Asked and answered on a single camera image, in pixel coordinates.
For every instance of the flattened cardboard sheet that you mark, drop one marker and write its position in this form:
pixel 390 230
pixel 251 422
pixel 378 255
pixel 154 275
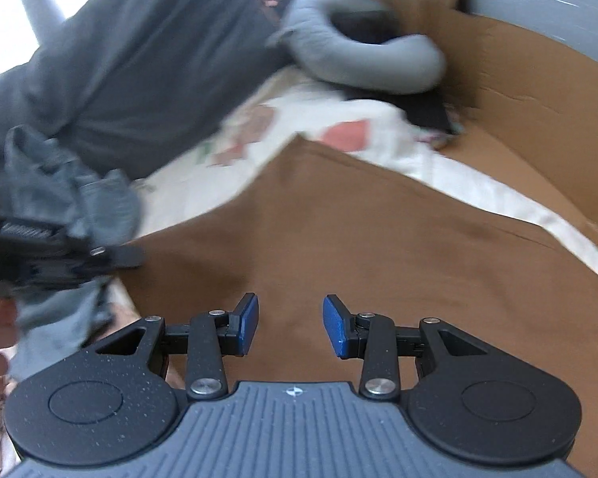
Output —
pixel 528 109

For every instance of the brown printed t-shirt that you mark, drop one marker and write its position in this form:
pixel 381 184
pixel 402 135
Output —
pixel 378 239

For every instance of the blue-grey garment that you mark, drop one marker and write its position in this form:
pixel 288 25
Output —
pixel 40 179

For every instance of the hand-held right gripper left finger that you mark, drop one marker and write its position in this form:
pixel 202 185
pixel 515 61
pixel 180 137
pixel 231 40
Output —
pixel 249 321

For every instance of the cream bear printed blanket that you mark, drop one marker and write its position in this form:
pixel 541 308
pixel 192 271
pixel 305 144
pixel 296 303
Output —
pixel 204 194

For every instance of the bright window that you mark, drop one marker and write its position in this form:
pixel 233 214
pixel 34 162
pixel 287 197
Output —
pixel 0 20

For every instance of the grey neck pillow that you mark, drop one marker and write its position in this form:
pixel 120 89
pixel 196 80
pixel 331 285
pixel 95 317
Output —
pixel 378 67

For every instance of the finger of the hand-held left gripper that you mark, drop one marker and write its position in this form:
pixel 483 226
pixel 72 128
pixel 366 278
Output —
pixel 122 256

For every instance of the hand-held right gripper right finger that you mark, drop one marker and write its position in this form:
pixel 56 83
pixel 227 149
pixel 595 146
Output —
pixel 335 328

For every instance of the small dark cloth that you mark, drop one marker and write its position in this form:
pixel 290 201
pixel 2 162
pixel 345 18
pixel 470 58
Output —
pixel 428 109

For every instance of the dark grey pillow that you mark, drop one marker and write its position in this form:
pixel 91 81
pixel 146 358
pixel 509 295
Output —
pixel 129 59

